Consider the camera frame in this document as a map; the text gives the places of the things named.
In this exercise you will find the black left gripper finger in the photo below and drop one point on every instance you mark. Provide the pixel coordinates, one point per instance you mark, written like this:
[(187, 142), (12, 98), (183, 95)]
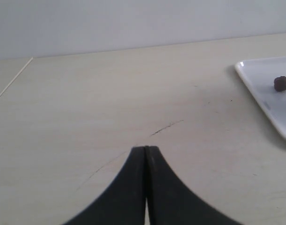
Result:
[(171, 202)]

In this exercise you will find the white rectangular plastic tray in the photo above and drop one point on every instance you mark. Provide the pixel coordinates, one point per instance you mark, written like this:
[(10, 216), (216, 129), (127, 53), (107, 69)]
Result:
[(258, 76)]

